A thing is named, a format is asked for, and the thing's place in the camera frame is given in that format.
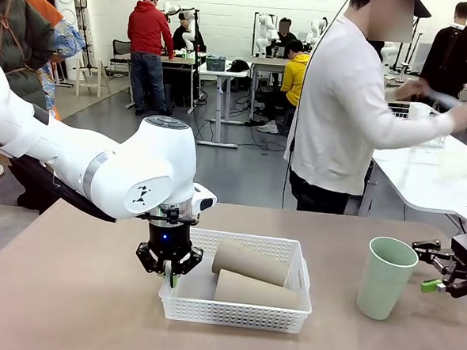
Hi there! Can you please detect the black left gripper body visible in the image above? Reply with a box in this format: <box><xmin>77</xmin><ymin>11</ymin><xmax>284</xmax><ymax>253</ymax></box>
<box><xmin>144</xmin><ymin>220</ymin><xmax>194</xmax><ymax>263</ymax></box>

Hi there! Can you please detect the brown tall cup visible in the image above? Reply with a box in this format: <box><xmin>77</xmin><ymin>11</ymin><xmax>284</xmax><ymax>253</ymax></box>
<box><xmin>213</xmin><ymin>268</ymin><xmax>304</xmax><ymax>310</ymax></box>
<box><xmin>210</xmin><ymin>238</ymin><xmax>294</xmax><ymax>289</ymax></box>

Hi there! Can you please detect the pale green tall cup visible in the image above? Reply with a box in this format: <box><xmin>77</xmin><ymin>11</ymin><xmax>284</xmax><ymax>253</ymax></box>
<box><xmin>355</xmin><ymin>234</ymin><xmax>422</xmax><ymax>323</ymax></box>

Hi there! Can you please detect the white perforated plastic basket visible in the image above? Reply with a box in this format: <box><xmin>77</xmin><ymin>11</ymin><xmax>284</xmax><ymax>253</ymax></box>
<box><xmin>156</xmin><ymin>226</ymin><xmax>318</xmax><ymax>335</ymax></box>

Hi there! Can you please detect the person right forearm white sleeve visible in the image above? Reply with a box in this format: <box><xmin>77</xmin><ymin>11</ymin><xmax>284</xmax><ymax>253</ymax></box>
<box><xmin>372</xmin><ymin>107</ymin><xmax>458</xmax><ymax>156</ymax></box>

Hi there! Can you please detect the person right hand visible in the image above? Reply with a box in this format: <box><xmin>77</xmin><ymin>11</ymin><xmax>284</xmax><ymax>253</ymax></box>
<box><xmin>450</xmin><ymin>101</ymin><xmax>467</xmax><ymax>133</ymax></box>

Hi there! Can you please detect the person left hand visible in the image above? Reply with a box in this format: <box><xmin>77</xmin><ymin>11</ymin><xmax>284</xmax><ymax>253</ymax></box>
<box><xmin>398</xmin><ymin>78</ymin><xmax>427</xmax><ymax>101</ymax></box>

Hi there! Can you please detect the white side table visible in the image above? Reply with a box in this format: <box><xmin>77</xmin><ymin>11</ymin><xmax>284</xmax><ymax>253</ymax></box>
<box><xmin>356</xmin><ymin>127</ymin><xmax>467</xmax><ymax>238</ymax></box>

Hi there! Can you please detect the person in white cardigan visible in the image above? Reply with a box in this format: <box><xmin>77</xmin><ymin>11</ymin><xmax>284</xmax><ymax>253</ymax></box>
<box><xmin>280</xmin><ymin>0</ymin><xmax>434</xmax><ymax>219</ymax></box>

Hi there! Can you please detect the brown top desk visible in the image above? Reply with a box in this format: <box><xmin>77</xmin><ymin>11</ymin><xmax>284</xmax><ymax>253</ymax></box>
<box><xmin>110</xmin><ymin>50</ymin><xmax>202</xmax><ymax>116</ymax></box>

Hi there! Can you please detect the green plastic crate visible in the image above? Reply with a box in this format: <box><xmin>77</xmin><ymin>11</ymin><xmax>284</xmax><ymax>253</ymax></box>
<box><xmin>205</xmin><ymin>55</ymin><xmax>227</xmax><ymax>74</ymax></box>

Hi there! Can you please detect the white wooden step stool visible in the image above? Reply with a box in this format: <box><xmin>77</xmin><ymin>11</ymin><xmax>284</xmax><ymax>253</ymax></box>
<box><xmin>72</xmin><ymin>57</ymin><xmax>112</xmax><ymax>99</ymax></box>

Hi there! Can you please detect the black cap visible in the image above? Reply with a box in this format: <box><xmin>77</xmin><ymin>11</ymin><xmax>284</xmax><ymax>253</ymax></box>
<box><xmin>226</xmin><ymin>58</ymin><xmax>252</xmax><ymax>75</ymax></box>

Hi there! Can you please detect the black mesh office chair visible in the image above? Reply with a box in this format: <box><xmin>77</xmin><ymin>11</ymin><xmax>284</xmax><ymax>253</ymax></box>
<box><xmin>108</xmin><ymin>39</ymin><xmax>136</xmax><ymax>78</ymax></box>

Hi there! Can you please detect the standing person in black jacket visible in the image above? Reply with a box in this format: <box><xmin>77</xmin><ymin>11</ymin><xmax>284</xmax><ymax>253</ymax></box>
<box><xmin>418</xmin><ymin>0</ymin><xmax>467</xmax><ymax>101</ymax></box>

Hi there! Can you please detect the white monitor screen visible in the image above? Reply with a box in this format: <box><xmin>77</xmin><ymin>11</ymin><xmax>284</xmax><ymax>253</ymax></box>
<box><xmin>411</xmin><ymin>42</ymin><xmax>434</xmax><ymax>75</ymax></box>

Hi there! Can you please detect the seated person in black hoodie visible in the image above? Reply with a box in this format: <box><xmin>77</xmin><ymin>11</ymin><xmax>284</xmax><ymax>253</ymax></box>
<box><xmin>171</xmin><ymin>11</ymin><xmax>209</xmax><ymax>55</ymax></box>

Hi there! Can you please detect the grey desk with white legs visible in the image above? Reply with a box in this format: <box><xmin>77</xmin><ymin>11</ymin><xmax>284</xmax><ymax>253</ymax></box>
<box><xmin>246</xmin><ymin>55</ymin><xmax>290</xmax><ymax>126</ymax></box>

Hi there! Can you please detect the person in yellow hoodie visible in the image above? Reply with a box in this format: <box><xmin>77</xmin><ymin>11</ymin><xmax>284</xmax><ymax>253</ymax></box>
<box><xmin>256</xmin><ymin>37</ymin><xmax>315</xmax><ymax>138</ymax></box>

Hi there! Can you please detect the person in red hoodie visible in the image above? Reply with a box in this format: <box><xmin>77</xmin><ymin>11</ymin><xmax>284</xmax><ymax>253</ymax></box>
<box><xmin>121</xmin><ymin>0</ymin><xmax>180</xmax><ymax>119</ymax></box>

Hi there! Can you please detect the figure in dark green jacket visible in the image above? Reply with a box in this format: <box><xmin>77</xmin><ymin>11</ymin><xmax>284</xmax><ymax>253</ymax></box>
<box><xmin>0</xmin><ymin>0</ymin><xmax>75</xmax><ymax>215</ymax></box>

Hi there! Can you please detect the mannequin in orange jacket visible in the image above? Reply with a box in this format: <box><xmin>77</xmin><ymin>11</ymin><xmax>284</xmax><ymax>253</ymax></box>
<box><xmin>1</xmin><ymin>0</ymin><xmax>89</xmax><ymax>124</ymax></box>

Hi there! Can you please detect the black sleeved left arm cable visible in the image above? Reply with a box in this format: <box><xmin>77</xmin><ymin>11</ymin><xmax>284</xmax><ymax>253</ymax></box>
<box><xmin>0</xmin><ymin>140</ymin><xmax>123</xmax><ymax>223</ymax></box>

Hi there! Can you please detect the white wire dish rack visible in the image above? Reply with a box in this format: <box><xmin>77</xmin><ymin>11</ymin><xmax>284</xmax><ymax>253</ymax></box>
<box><xmin>384</xmin><ymin>99</ymin><xmax>451</xmax><ymax>150</ymax></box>

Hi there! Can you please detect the black hanging cable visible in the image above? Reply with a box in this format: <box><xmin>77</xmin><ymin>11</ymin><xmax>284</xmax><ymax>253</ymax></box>
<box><xmin>281</xmin><ymin>0</ymin><xmax>355</xmax><ymax>213</ymax></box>

